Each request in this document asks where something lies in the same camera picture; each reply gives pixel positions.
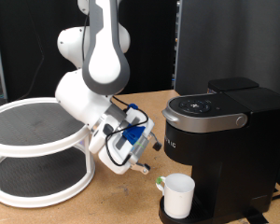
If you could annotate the black Keurig coffee machine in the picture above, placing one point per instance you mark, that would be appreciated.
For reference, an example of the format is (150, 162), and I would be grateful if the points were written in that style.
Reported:
(239, 161)

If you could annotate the white two-tier turntable stand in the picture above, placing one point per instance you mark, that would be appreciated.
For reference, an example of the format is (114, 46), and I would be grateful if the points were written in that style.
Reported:
(37, 124)

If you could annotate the grey partition panel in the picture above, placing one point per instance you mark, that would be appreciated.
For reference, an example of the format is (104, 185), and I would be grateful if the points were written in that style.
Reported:
(227, 31)

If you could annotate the perforated metal upright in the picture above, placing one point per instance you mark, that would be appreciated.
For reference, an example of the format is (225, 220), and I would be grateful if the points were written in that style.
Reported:
(176, 46)

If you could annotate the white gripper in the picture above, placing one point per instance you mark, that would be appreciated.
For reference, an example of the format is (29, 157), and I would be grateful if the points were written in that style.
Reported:
(115, 161)

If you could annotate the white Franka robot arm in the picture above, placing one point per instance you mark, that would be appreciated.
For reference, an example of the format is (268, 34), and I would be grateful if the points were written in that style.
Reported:
(104, 62)

